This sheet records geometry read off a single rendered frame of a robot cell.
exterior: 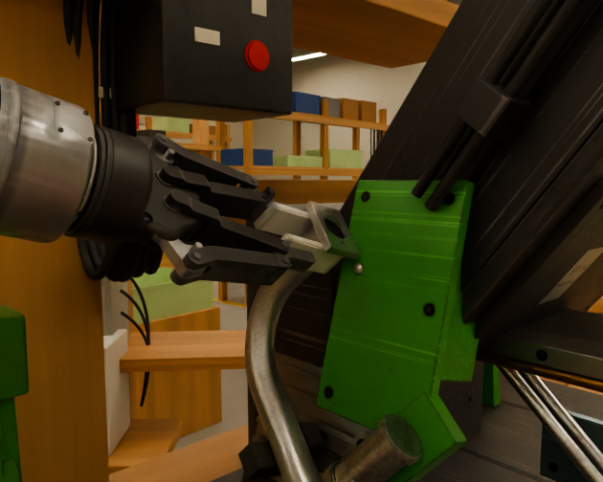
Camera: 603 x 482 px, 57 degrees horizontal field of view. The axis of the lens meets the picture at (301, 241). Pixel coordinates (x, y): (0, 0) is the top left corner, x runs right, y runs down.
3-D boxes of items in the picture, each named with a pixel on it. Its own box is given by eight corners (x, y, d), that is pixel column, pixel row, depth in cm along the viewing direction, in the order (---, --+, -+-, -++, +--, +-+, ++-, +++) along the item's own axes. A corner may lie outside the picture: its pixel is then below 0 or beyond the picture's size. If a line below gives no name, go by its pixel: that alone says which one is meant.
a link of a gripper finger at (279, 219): (255, 230, 48) (253, 223, 49) (311, 243, 53) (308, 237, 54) (276, 207, 47) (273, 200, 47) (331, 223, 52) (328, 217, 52)
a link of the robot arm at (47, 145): (0, 43, 32) (99, 82, 36) (-50, 153, 37) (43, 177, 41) (3, 147, 27) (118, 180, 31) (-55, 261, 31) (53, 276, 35)
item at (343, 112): (387, 277, 739) (390, 102, 715) (249, 308, 560) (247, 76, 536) (354, 273, 776) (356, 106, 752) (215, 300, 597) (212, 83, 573)
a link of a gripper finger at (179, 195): (169, 185, 38) (170, 198, 38) (294, 236, 45) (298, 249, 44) (143, 221, 40) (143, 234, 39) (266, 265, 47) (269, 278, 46)
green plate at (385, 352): (475, 444, 47) (515, 203, 49) (419, 450, 42) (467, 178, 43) (371, 404, 56) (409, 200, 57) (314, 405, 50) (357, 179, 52)
